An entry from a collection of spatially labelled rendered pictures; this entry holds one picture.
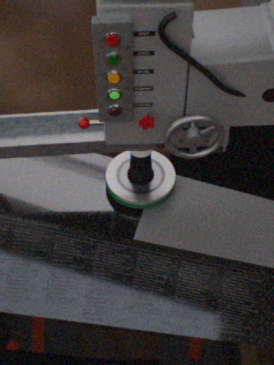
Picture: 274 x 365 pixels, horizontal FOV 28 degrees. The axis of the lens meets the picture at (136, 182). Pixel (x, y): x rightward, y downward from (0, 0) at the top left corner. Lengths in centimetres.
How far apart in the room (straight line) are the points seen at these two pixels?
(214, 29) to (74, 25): 242
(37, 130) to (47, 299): 51
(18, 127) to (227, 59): 65
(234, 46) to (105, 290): 80
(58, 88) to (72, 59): 27
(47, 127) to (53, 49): 196
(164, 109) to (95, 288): 61
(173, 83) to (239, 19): 23
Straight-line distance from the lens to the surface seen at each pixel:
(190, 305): 165
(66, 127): 160
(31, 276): 173
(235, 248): 163
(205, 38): 134
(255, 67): 132
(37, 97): 324
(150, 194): 166
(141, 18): 118
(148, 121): 133
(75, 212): 169
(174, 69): 127
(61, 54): 351
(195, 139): 135
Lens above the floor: 217
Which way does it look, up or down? 52 degrees down
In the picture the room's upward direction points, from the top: straight up
